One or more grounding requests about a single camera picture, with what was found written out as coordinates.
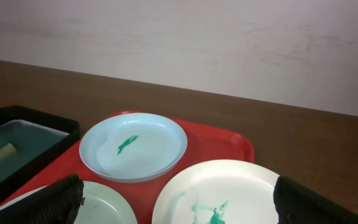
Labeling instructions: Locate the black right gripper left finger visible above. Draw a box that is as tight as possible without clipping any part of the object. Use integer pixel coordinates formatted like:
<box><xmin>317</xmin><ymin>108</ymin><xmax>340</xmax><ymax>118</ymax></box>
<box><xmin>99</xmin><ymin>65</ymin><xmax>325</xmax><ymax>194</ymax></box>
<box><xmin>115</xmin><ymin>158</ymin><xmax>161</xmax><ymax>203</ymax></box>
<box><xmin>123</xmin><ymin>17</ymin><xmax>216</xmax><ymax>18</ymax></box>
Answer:
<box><xmin>0</xmin><ymin>174</ymin><xmax>85</xmax><ymax>224</ymax></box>

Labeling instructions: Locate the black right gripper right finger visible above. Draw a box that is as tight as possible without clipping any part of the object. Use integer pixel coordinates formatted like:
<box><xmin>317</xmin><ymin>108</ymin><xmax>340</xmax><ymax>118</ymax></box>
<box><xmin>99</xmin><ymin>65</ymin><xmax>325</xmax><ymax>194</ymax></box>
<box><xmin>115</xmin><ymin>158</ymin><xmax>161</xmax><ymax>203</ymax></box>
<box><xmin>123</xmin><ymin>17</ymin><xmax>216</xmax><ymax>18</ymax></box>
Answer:
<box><xmin>273</xmin><ymin>176</ymin><xmax>358</xmax><ymax>224</ymax></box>

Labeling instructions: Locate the pale green plate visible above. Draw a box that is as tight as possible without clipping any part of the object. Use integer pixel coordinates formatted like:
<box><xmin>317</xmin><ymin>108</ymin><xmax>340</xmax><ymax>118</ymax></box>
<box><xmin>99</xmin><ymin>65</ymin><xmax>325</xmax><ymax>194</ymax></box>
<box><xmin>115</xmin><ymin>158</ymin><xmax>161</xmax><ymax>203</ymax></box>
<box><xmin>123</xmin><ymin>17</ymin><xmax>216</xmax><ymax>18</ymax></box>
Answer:
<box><xmin>0</xmin><ymin>180</ymin><xmax>137</xmax><ymax>224</ymax></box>

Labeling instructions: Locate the white plate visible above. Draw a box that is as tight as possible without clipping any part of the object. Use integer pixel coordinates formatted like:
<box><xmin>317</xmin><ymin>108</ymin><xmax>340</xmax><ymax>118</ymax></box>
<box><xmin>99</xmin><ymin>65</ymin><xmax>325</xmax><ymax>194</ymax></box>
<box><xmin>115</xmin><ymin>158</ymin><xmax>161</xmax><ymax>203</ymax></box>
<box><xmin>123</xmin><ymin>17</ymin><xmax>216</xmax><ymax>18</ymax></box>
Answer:
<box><xmin>152</xmin><ymin>159</ymin><xmax>278</xmax><ymax>224</ymax></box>

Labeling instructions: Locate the light blue plate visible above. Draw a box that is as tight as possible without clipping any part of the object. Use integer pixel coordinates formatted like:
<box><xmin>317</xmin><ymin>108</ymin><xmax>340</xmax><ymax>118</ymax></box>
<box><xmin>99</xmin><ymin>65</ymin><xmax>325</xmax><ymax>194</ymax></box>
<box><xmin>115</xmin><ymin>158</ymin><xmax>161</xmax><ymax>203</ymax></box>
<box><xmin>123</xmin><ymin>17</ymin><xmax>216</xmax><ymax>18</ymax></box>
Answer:
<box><xmin>79</xmin><ymin>113</ymin><xmax>188</xmax><ymax>183</ymax></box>

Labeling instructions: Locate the black water basin tray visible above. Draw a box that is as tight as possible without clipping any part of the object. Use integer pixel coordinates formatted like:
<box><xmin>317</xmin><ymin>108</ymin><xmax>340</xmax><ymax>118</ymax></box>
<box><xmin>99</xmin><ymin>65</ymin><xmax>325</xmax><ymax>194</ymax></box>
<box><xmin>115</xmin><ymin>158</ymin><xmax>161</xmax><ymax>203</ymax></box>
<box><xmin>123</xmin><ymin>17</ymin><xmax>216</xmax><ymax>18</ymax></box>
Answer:
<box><xmin>0</xmin><ymin>105</ymin><xmax>80</xmax><ymax>203</ymax></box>

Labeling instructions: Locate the red plastic tray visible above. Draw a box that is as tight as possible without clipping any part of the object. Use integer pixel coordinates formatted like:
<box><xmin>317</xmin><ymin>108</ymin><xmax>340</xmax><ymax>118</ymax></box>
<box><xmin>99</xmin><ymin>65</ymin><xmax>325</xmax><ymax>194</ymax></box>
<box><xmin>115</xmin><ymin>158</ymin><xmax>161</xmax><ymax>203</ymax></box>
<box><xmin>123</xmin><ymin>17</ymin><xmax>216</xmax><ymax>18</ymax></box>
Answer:
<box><xmin>0</xmin><ymin>119</ymin><xmax>254</xmax><ymax>223</ymax></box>

